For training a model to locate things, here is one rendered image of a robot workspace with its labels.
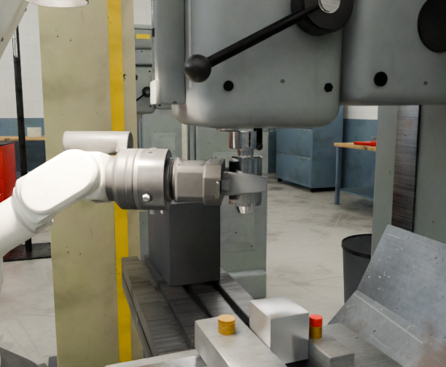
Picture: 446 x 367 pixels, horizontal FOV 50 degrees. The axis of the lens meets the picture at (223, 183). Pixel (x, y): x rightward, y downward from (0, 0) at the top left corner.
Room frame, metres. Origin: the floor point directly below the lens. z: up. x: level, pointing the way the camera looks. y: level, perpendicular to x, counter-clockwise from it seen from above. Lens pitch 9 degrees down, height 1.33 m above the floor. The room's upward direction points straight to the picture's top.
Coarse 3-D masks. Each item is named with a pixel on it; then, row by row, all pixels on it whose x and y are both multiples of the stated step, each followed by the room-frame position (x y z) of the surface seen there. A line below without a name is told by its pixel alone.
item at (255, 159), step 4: (232, 156) 0.67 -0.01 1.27; (236, 156) 0.67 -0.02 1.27; (240, 156) 0.67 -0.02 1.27; (252, 156) 0.67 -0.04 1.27; (256, 156) 0.67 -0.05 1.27; (260, 156) 0.67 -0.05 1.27; (232, 160) 0.67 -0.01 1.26; (236, 160) 0.66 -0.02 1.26; (240, 160) 0.66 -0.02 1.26; (244, 160) 0.66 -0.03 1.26; (248, 160) 0.66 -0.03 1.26; (252, 160) 0.66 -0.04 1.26; (256, 160) 0.66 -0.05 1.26; (260, 160) 0.67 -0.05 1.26; (240, 164) 0.66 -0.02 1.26; (244, 164) 0.66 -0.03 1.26; (248, 164) 0.66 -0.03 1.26; (252, 164) 0.66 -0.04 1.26
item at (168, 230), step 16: (176, 208) 1.02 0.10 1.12; (192, 208) 1.04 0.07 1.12; (208, 208) 1.05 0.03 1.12; (160, 224) 1.09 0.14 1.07; (176, 224) 1.02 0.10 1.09; (192, 224) 1.03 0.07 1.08; (208, 224) 1.05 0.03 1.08; (160, 240) 1.09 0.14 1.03; (176, 240) 1.02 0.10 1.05; (192, 240) 1.03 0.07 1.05; (208, 240) 1.05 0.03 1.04; (160, 256) 1.09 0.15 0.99; (176, 256) 1.02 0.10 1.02; (192, 256) 1.03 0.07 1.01; (208, 256) 1.05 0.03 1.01; (160, 272) 1.09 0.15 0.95; (176, 272) 1.02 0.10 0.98; (192, 272) 1.03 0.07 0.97; (208, 272) 1.05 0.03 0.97
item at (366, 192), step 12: (36, 132) 8.36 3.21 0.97; (336, 144) 6.80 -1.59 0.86; (348, 144) 6.52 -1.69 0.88; (360, 144) 6.42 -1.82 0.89; (372, 144) 6.14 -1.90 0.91; (336, 168) 6.82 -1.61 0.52; (336, 180) 6.81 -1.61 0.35; (336, 192) 6.80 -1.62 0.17; (348, 192) 6.54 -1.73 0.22; (360, 192) 6.47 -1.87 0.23; (372, 192) 6.47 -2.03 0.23; (336, 204) 6.79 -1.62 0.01
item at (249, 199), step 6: (234, 168) 0.66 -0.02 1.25; (240, 168) 0.66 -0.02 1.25; (246, 168) 0.66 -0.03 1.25; (252, 168) 0.66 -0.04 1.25; (258, 168) 0.66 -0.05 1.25; (252, 174) 0.66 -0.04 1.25; (258, 174) 0.66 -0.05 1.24; (234, 198) 0.66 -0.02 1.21; (240, 198) 0.66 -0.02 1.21; (246, 198) 0.66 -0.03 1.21; (252, 198) 0.66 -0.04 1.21; (258, 198) 0.66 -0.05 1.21; (234, 204) 0.66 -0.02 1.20; (240, 204) 0.66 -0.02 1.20; (246, 204) 0.66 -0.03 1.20; (252, 204) 0.66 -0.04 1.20; (258, 204) 0.66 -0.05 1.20
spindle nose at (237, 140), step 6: (234, 132) 0.66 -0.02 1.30; (240, 132) 0.66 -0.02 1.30; (246, 132) 0.66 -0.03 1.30; (252, 132) 0.66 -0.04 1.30; (234, 138) 0.66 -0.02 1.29; (240, 138) 0.66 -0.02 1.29; (246, 138) 0.66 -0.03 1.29; (252, 138) 0.66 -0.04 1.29; (234, 144) 0.66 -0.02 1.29; (240, 144) 0.66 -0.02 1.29; (246, 144) 0.66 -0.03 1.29; (252, 144) 0.66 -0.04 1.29
